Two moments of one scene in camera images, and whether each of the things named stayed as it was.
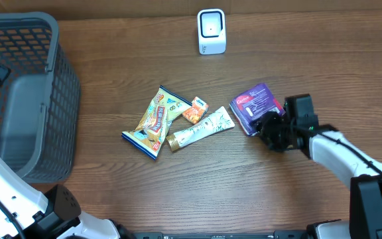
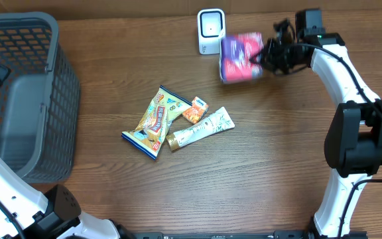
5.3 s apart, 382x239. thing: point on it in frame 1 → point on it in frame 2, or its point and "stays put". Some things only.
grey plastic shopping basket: (34, 116) stays put
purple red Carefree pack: (251, 105) → (236, 52)
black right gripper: (265, 125) → (268, 57)
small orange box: (197, 110) stays put
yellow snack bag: (153, 127) stays put
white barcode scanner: (211, 31) stays put
